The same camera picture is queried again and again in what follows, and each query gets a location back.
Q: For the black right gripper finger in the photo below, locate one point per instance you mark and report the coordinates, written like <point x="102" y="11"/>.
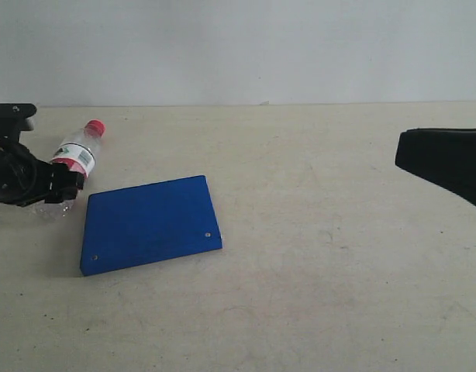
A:
<point x="444" y="157"/>

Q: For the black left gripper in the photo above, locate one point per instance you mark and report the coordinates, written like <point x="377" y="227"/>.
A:
<point x="20" y="172"/>

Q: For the clear plastic water bottle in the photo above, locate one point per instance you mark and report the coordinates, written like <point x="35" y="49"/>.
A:
<point x="79" y="152"/>

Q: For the blue ring binder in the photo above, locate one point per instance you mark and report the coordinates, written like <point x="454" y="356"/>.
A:
<point x="149" y="223"/>

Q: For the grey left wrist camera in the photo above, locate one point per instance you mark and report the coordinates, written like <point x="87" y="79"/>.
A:
<point x="16" y="118"/>

